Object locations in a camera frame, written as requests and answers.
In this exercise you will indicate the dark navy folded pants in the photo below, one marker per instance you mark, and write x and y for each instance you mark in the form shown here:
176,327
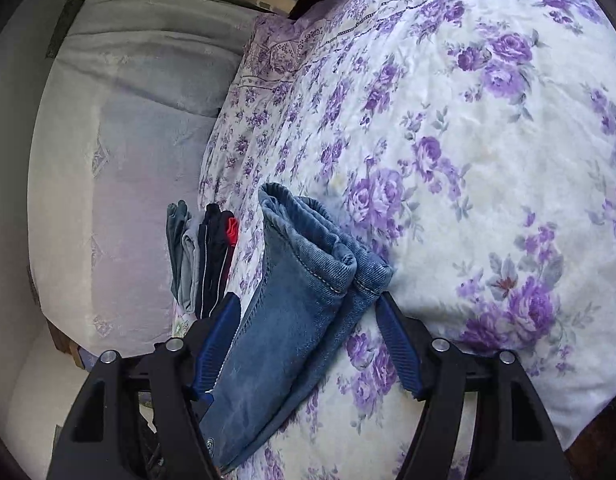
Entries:
216,259

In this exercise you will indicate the purple floral bed sheet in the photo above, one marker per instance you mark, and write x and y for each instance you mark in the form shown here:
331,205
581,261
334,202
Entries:
470,143

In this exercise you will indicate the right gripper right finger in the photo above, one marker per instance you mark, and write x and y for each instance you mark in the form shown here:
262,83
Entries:
513,437

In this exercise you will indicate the grey folded pants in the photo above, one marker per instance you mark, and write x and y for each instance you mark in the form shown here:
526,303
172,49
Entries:
190,268

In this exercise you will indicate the teal folded pants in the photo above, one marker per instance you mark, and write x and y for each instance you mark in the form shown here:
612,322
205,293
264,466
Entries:
177,217

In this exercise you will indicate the blue denim jeans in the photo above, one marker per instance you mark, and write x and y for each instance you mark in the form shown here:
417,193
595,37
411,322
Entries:
317,283

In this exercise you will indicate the red folded garment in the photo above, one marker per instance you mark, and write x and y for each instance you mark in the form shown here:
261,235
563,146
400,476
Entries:
231,231

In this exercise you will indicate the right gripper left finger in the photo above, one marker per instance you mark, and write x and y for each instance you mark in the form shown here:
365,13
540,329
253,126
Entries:
138,418

